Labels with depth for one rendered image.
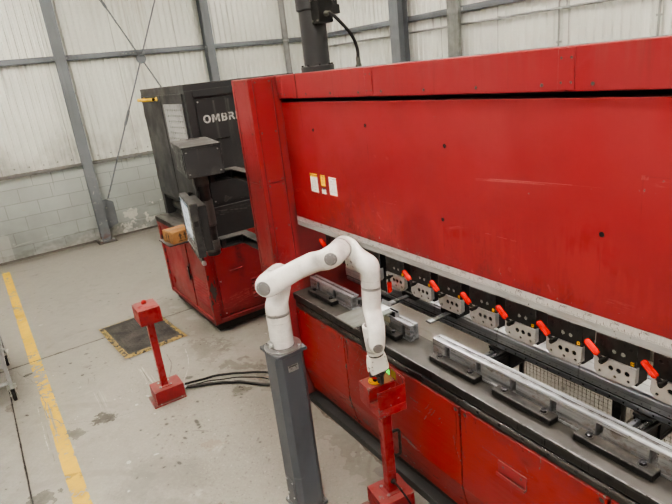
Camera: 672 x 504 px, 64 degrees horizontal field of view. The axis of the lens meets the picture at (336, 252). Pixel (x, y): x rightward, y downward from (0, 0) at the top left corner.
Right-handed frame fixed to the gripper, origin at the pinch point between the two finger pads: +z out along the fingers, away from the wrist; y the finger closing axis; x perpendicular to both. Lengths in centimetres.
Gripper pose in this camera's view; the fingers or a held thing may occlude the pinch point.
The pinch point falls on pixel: (380, 379)
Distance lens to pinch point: 274.4
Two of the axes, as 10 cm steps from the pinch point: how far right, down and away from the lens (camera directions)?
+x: 4.4, 2.5, -8.6
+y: -8.8, 3.1, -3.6
